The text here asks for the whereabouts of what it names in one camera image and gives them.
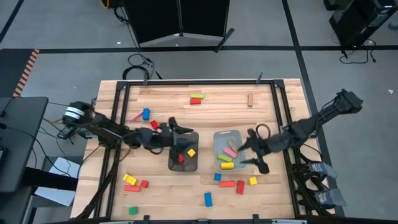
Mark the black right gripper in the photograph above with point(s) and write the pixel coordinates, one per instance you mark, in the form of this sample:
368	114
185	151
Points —
269	144

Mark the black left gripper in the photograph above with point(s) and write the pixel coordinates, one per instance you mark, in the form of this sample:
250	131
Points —
155	138

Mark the yellow cube block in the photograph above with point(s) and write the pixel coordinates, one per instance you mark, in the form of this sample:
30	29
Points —
191	152
252	180

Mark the brown wooden block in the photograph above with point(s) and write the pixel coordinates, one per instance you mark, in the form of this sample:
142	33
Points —
232	145

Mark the pink rectangular block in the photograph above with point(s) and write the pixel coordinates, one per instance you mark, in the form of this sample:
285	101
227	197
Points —
230	152

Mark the green rectangular block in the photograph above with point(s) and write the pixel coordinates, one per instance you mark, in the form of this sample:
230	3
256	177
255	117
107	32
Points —
224	157

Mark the yellow cylinder block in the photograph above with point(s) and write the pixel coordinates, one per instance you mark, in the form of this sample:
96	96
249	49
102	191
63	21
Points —
227	165

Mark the white plastic bin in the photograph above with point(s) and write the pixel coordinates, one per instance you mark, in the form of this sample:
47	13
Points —
219	140

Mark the long red block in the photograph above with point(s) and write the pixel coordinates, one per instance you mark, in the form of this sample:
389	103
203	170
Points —
195	101

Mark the medium blue block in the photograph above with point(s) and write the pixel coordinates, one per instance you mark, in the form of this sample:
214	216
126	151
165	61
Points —
146	114

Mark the long light green block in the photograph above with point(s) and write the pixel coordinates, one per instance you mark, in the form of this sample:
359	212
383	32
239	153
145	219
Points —
197	96

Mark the blue cube block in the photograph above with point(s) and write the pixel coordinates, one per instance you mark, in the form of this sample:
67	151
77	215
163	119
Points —
217	177

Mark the long pink block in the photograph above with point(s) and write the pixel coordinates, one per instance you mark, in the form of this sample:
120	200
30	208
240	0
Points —
136	116

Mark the small red cube block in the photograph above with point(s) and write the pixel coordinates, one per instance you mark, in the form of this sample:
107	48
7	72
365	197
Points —
144	183

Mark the long blue block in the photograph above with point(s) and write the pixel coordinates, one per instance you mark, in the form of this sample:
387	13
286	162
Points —
208	199

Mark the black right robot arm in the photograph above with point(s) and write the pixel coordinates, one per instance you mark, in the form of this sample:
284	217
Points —
308	127

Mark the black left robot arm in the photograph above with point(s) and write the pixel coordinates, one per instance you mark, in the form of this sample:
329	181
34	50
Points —
105	127

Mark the dark translucent plastic bin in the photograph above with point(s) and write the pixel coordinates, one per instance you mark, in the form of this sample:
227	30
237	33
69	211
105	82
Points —
186	166

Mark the red rectangular block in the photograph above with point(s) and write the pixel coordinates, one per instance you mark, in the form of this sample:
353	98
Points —
240	187

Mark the light wooden block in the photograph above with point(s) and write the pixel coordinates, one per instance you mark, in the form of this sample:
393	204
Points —
250	99

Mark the yellow rectangular block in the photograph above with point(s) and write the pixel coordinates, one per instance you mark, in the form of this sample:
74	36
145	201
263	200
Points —
129	179

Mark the grey padded bag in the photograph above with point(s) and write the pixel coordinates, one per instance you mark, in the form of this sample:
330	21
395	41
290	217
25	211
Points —
331	197
323	169

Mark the long orange-red block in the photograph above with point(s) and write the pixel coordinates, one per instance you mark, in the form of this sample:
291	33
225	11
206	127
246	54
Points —
132	188

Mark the green cube block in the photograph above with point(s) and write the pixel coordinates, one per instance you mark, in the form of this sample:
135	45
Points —
133	210

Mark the black room divider panel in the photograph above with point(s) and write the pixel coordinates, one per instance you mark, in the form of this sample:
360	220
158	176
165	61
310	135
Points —
205	15
155	18

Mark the white paper sheet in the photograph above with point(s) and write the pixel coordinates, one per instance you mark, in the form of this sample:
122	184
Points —
53	197

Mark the dark grey side desk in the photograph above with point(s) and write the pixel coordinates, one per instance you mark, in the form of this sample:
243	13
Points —
21	140

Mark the black equipment cart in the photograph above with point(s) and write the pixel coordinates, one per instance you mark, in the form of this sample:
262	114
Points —
357	18

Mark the black table frame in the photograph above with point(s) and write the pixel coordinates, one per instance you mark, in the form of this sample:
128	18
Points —
199	82

